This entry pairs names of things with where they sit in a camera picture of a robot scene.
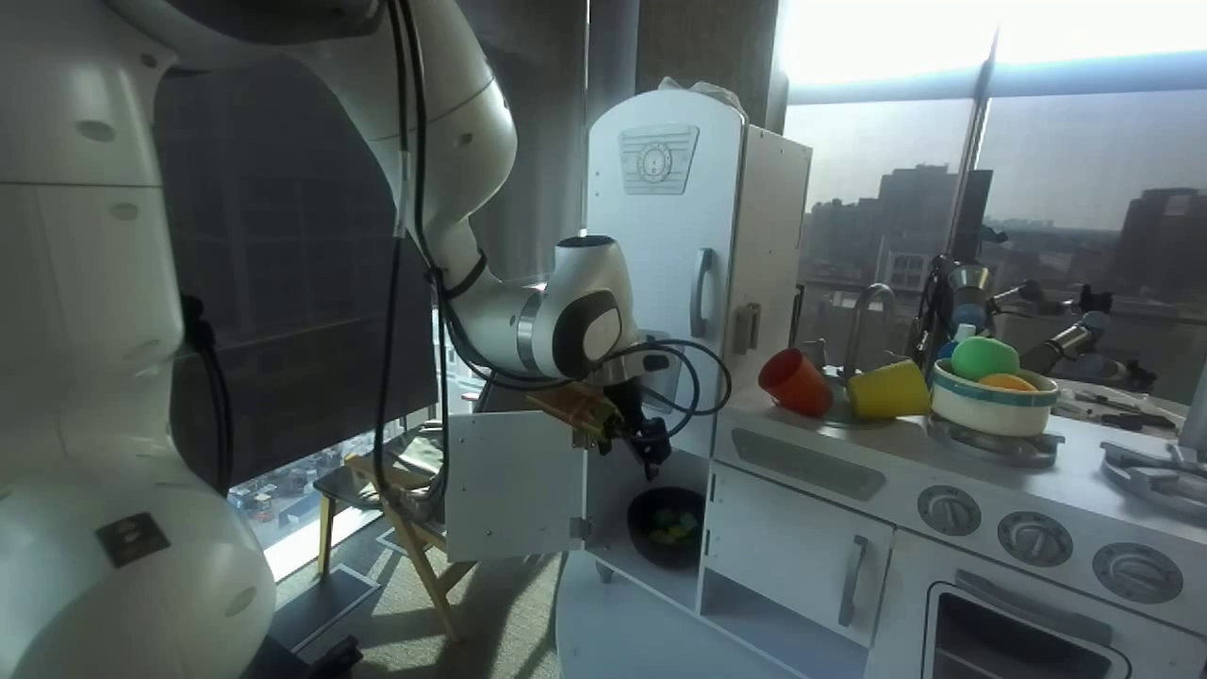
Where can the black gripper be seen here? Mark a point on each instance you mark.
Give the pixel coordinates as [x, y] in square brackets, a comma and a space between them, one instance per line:
[634, 407]

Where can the short white fridge cabinet door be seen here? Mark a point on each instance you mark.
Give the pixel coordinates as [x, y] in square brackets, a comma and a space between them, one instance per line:
[515, 484]

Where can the tall white fridge cabinet door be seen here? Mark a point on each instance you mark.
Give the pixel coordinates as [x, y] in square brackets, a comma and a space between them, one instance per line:
[662, 226]

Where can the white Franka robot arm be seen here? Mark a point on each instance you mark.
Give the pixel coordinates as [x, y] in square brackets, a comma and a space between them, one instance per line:
[100, 377]

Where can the white under-counter cabinet door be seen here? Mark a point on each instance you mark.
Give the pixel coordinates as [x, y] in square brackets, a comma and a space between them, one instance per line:
[787, 548]

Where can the black toy pan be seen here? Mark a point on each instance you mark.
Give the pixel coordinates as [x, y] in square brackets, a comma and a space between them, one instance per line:
[644, 534]

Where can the red toy cup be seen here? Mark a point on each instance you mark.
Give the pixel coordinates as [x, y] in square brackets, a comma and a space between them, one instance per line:
[792, 383]

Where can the yellow toy cup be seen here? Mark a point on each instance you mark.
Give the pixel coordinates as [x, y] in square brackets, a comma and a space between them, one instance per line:
[891, 393]

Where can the wooden folding deck chair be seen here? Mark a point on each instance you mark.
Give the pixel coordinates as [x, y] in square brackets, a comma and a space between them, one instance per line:
[401, 501]

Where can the white toy kitchen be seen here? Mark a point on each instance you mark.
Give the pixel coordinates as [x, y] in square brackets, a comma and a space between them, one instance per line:
[774, 212]

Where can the white toy oven door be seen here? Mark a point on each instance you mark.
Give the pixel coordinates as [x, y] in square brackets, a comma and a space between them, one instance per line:
[907, 607]

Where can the grey oven knob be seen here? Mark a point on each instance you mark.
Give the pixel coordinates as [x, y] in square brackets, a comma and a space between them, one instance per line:
[1135, 574]
[1033, 538]
[947, 511]

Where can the white bowl with green rim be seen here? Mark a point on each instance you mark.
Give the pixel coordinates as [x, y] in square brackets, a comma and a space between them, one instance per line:
[992, 413]

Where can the green toy item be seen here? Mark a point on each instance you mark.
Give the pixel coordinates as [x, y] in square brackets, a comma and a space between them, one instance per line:
[983, 355]

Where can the orange toy item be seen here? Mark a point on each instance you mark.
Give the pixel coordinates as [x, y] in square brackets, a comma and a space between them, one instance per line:
[1004, 377]

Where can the black floor box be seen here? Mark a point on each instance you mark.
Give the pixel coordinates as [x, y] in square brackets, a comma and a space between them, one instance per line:
[315, 627]

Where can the dark roller window blind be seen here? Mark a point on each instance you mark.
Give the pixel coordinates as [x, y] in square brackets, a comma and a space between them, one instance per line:
[289, 276]

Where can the wrist camera with yellow mount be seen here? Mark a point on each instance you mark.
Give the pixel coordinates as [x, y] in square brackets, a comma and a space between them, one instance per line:
[569, 417]

